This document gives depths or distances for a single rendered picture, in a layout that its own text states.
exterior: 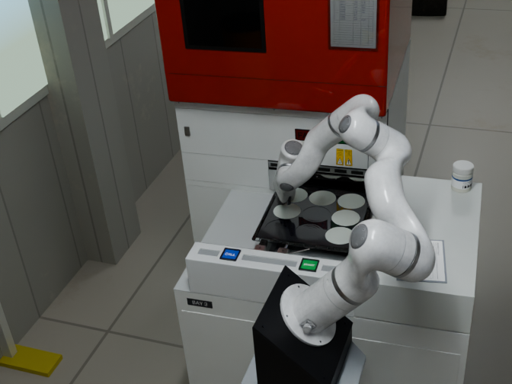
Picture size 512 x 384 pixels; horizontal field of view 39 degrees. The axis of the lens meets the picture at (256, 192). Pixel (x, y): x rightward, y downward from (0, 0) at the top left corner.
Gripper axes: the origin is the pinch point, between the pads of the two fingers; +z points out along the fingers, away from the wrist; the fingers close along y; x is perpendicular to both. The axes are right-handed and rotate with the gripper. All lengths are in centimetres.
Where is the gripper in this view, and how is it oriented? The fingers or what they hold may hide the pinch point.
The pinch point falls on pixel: (282, 200)
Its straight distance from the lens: 264.5
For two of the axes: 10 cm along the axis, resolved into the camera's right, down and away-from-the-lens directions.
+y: 3.6, 8.0, -4.9
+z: -1.0, 5.5, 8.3
